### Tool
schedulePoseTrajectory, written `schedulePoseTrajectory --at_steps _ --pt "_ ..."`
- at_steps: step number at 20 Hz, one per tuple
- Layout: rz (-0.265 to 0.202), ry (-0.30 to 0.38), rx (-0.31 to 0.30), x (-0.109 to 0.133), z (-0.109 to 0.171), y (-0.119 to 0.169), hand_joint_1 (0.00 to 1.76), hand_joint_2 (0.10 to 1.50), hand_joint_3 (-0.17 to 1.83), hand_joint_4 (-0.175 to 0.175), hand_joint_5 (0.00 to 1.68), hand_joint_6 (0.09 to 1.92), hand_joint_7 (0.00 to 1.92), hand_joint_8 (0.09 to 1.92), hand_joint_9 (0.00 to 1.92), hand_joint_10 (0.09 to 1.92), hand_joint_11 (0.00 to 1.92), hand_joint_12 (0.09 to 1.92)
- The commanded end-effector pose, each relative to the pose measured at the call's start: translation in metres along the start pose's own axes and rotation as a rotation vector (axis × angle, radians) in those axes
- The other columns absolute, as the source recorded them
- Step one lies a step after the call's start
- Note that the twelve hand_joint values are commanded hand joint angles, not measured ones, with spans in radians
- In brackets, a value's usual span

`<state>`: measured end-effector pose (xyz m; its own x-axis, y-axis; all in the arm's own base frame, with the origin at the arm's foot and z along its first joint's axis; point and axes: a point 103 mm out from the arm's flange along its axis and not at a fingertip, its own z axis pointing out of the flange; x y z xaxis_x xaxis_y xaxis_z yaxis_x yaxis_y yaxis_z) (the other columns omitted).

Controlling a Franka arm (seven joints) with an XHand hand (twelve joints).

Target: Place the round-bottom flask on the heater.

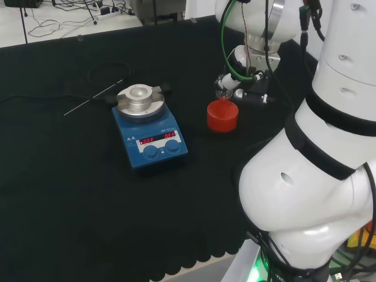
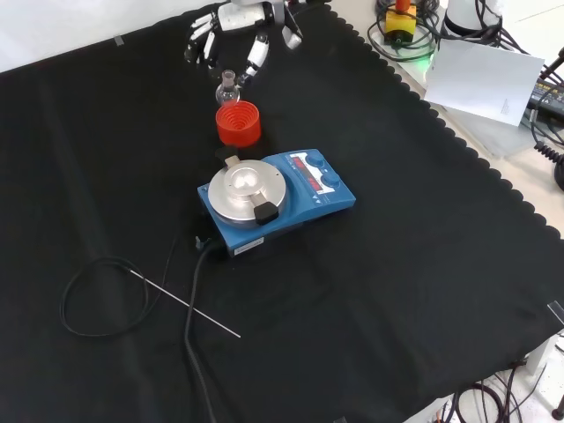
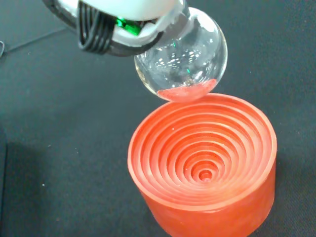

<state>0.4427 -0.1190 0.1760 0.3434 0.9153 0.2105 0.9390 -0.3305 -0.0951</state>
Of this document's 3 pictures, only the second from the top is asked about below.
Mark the clear glass round-bottom flask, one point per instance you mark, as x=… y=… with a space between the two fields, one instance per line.
x=227 y=93

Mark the grey flat sheet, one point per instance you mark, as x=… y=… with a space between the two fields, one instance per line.
x=502 y=138

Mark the black power adapter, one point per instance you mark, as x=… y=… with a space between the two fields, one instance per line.
x=548 y=94

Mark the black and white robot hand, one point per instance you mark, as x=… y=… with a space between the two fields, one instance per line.
x=238 y=17

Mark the black cloth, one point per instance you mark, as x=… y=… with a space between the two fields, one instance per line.
x=352 y=286

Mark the blue heater with steel plate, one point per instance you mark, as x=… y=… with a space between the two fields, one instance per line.
x=326 y=200

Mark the pale board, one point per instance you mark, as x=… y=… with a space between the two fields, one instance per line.
x=480 y=81

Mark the yellow stop button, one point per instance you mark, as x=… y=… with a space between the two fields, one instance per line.
x=400 y=22

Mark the grey tape piece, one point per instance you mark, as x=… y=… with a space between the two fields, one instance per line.
x=119 y=41

